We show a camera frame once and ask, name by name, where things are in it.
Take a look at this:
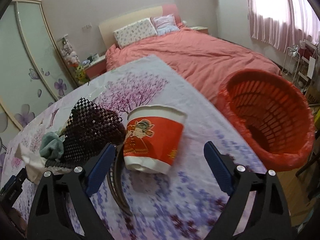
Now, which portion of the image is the floral pink table cloth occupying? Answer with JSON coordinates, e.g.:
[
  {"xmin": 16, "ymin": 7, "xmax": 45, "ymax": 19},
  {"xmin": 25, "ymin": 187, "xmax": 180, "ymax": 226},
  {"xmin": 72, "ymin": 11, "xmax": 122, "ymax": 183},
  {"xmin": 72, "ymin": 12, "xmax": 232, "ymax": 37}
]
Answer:
[{"xmin": 1, "ymin": 56, "xmax": 266, "ymax": 239}]

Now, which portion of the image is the pink nightstand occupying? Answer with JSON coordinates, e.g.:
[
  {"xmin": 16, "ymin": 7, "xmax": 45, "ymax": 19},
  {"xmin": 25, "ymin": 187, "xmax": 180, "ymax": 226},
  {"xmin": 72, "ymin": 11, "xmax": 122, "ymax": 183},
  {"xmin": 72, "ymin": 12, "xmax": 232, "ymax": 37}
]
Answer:
[
  {"xmin": 84, "ymin": 55, "xmax": 106, "ymax": 80},
  {"xmin": 191, "ymin": 26, "xmax": 209, "ymax": 35}
]

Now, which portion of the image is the brown hair band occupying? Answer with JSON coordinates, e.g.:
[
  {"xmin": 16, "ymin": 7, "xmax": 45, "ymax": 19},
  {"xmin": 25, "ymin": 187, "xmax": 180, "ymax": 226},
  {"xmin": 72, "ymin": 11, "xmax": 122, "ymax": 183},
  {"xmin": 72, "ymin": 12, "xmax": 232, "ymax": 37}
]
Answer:
[{"xmin": 107, "ymin": 144, "xmax": 133, "ymax": 216}]

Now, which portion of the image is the green grey sock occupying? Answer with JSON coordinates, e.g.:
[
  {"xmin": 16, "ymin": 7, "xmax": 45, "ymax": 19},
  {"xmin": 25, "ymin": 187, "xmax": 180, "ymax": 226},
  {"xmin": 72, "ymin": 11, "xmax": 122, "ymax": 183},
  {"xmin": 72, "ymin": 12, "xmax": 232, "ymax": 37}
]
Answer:
[{"xmin": 39, "ymin": 132, "xmax": 65, "ymax": 160}]

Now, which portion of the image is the white cloth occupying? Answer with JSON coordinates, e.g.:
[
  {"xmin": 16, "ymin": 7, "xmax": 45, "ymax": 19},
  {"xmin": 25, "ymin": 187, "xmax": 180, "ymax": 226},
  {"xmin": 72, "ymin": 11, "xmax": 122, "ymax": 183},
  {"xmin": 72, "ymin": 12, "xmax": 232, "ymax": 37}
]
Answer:
[{"xmin": 15, "ymin": 144, "xmax": 71, "ymax": 185}]

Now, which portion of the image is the red white paper cup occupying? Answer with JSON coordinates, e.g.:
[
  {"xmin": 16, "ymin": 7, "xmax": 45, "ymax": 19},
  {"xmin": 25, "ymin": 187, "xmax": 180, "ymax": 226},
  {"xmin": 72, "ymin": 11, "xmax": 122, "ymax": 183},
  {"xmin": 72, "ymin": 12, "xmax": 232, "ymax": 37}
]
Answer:
[{"xmin": 123, "ymin": 105, "xmax": 187, "ymax": 174}]

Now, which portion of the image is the white wire rack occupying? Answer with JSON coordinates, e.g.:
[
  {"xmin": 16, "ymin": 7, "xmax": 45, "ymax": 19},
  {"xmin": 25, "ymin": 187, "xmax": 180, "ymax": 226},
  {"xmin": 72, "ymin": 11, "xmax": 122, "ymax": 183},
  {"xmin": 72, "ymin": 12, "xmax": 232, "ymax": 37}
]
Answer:
[{"xmin": 281, "ymin": 40, "xmax": 319, "ymax": 94}]

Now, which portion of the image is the pink striped pillow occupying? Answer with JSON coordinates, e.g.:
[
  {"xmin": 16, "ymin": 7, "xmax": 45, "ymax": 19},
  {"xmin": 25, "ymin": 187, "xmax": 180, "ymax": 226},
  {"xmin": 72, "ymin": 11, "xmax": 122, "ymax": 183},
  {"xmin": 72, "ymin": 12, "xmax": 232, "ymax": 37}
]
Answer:
[{"xmin": 151, "ymin": 14, "xmax": 179, "ymax": 36}]

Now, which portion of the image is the beige pink headboard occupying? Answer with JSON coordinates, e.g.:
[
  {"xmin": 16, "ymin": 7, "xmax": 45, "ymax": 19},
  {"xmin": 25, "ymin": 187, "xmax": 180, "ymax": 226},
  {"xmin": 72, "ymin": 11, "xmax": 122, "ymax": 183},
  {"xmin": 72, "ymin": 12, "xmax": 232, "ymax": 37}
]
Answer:
[{"xmin": 99, "ymin": 4, "xmax": 182, "ymax": 49}]

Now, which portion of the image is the pink right nightstand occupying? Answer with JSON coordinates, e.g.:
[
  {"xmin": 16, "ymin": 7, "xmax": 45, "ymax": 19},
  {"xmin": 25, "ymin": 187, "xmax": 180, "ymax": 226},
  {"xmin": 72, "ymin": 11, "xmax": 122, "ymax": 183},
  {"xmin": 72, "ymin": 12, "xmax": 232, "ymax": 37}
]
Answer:
[{"xmin": 191, "ymin": 26, "xmax": 209, "ymax": 35}]

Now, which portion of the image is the white floral pillow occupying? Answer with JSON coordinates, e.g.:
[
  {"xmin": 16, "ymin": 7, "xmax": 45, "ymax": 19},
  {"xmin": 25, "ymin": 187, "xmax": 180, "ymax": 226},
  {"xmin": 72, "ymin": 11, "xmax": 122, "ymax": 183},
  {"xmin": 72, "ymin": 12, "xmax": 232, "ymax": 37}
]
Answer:
[{"xmin": 113, "ymin": 18, "xmax": 157, "ymax": 48}]

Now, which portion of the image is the pink left nightstand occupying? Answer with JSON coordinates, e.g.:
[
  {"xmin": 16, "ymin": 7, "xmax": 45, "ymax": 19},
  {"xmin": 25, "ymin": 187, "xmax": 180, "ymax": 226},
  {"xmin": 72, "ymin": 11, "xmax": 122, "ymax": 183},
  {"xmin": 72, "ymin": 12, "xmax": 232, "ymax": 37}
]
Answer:
[{"xmin": 84, "ymin": 55, "xmax": 106, "ymax": 80}]

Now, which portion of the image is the bed with coral duvet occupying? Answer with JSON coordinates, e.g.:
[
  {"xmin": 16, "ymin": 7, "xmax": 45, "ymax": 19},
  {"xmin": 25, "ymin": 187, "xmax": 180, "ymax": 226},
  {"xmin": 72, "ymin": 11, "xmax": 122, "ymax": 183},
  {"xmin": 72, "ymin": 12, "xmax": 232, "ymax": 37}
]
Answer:
[{"xmin": 105, "ymin": 27, "xmax": 280, "ymax": 104}]

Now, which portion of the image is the glass wardrobe with flowers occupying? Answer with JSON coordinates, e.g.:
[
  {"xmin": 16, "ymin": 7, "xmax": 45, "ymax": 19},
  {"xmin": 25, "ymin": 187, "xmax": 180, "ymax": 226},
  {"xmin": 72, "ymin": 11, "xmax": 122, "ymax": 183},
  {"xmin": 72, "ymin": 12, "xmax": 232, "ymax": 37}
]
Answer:
[{"xmin": 1, "ymin": 0, "xmax": 76, "ymax": 163}]

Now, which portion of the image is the red plastic trash basket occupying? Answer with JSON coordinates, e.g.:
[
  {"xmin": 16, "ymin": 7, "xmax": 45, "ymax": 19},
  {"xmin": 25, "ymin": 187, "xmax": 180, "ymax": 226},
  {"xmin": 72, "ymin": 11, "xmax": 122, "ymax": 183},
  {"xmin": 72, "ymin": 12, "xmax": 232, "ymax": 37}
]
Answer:
[{"xmin": 215, "ymin": 69, "xmax": 315, "ymax": 172}]

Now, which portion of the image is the black white checkered bag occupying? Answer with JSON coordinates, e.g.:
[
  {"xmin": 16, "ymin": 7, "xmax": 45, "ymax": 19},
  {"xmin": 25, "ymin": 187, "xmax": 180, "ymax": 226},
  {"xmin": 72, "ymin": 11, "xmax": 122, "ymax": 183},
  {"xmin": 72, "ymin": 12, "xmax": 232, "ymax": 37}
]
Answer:
[{"xmin": 45, "ymin": 98, "xmax": 125, "ymax": 169}]

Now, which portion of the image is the plush toy tower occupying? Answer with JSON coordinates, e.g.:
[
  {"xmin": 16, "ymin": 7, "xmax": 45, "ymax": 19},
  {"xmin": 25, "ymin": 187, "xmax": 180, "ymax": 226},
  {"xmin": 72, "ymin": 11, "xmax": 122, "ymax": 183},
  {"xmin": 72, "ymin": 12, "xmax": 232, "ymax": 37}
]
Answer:
[{"xmin": 58, "ymin": 35, "xmax": 89, "ymax": 85}]

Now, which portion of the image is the pink striped curtain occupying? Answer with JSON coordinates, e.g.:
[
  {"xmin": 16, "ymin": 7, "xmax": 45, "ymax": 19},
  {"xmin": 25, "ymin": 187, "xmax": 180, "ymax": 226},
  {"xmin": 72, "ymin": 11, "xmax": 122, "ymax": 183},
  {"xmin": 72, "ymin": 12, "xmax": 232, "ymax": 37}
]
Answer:
[{"xmin": 247, "ymin": 0, "xmax": 319, "ymax": 52}]

